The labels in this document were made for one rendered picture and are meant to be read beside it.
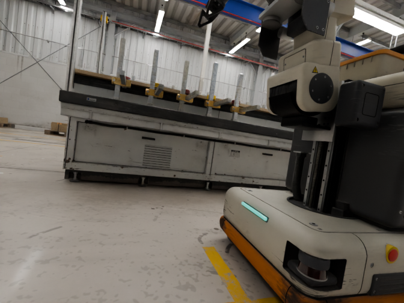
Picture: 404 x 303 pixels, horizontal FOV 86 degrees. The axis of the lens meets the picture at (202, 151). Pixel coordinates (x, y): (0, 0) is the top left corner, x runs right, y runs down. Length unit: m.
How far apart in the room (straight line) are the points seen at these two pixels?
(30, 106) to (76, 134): 7.50
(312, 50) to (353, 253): 0.64
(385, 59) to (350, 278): 0.78
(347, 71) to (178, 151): 1.46
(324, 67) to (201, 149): 1.49
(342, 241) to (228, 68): 9.70
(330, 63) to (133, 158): 1.64
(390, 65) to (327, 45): 0.31
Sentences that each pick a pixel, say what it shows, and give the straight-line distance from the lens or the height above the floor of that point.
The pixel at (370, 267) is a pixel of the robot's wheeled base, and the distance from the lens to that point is 0.83.
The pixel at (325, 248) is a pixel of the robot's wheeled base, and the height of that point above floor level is 0.26.
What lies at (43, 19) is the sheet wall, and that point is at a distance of 10.08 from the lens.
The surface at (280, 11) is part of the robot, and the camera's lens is 1.04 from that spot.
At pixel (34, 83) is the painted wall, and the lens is 9.59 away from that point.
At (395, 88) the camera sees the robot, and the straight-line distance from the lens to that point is 0.98.
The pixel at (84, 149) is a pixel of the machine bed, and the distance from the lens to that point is 2.07.
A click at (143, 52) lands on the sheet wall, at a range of 9.44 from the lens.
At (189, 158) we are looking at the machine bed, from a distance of 2.11.
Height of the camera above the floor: 0.49
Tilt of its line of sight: 3 degrees down
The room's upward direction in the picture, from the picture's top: 8 degrees clockwise
